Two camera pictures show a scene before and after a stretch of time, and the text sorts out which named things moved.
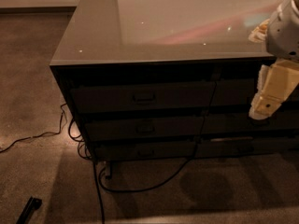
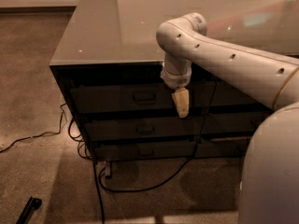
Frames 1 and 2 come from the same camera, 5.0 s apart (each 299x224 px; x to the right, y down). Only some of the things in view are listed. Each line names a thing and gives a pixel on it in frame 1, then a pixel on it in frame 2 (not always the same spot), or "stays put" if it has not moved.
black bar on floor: x=32 y=204 stays put
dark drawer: x=144 y=98 stays put
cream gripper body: x=284 y=35 -> x=175 y=79
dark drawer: x=143 y=149 stays put
